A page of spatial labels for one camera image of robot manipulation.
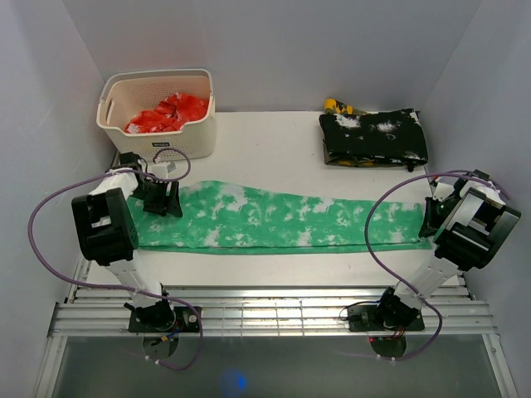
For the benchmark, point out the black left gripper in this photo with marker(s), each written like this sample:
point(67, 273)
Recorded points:
point(164, 204)

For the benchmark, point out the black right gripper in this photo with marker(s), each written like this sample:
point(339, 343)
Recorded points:
point(431, 223)

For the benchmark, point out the green white tie-dye trousers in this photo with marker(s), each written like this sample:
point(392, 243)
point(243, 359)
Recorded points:
point(220, 218)

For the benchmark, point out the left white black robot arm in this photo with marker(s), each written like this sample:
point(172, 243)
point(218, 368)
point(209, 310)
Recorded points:
point(107, 235)

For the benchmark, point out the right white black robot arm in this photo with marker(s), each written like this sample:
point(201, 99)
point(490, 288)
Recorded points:
point(468, 222)

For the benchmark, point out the black white folded trousers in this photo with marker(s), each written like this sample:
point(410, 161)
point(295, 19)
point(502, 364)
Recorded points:
point(410, 142)

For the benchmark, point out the yellow camouflage folded trousers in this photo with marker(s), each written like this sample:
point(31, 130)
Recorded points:
point(344, 108)

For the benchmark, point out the red white garment in basket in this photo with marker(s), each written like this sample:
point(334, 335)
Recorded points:
point(169, 115)

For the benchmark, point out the cream perforated plastic basket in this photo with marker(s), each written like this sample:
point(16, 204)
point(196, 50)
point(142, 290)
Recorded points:
point(126, 94)

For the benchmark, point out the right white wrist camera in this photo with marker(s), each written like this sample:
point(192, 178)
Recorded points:
point(440, 189)

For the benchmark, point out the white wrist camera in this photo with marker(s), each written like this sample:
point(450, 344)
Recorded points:
point(162, 172)
point(440, 189)

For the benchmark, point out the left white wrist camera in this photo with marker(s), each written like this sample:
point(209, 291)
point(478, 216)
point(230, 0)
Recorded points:
point(162, 172)

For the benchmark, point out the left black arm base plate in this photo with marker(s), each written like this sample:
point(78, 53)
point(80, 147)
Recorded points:
point(183, 320)

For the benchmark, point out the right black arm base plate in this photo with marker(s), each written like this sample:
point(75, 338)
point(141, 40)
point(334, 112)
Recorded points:
point(367, 318)

